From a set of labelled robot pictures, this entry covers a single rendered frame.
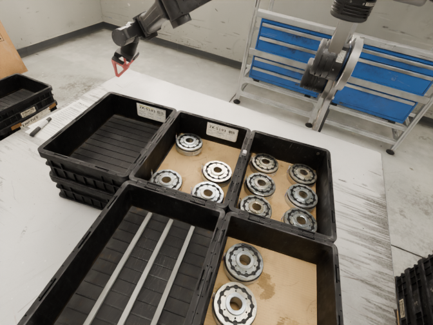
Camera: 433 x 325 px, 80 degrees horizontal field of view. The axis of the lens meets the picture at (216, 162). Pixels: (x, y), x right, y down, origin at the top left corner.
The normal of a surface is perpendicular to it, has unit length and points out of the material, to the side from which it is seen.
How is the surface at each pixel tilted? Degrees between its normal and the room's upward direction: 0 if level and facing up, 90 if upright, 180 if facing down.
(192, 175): 0
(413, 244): 0
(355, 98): 90
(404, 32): 90
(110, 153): 0
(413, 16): 90
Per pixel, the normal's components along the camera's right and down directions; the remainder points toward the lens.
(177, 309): 0.13, -0.72
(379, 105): -0.39, 0.60
